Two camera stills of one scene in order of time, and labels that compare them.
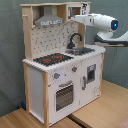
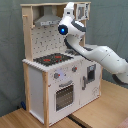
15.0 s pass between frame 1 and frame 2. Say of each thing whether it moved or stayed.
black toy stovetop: stayed
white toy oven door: stayed
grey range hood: stayed
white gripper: moved
